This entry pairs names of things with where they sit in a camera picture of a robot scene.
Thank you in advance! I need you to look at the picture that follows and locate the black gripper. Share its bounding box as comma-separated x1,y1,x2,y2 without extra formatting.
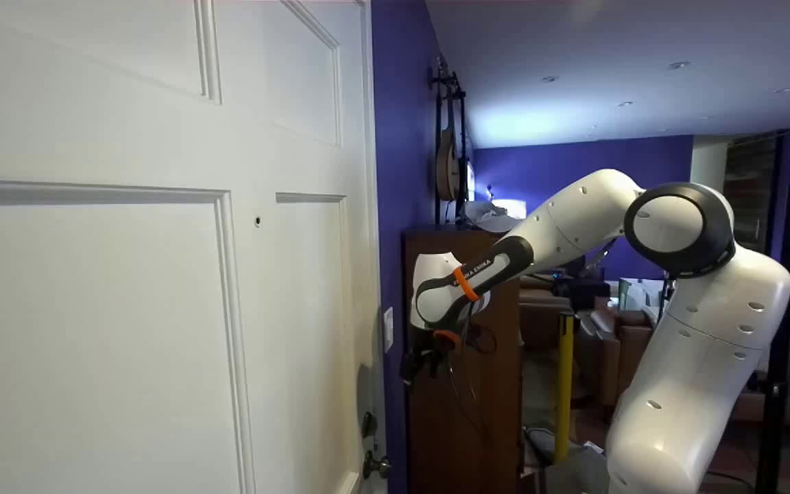
399,325,495,384

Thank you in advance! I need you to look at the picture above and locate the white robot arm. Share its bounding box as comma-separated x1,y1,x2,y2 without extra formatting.
407,167,790,494

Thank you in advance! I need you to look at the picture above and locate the dark door knob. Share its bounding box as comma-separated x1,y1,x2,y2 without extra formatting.
362,451,392,480

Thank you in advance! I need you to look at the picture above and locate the white panel door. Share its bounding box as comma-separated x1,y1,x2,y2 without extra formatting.
0,0,380,494

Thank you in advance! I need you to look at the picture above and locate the dark wooden cabinet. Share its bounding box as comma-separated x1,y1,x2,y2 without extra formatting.
399,225,527,494

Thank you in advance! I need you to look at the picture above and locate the dark deadbolt lock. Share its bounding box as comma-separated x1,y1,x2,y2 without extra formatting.
358,412,379,440

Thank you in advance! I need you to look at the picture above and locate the yellow pole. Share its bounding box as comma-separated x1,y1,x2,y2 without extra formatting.
554,317,572,461

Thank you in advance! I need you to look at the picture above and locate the white light switch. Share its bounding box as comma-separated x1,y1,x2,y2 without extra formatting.
380,309,395,352

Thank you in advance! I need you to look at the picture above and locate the black wall rack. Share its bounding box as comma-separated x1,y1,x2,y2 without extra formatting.
431,62,465,225

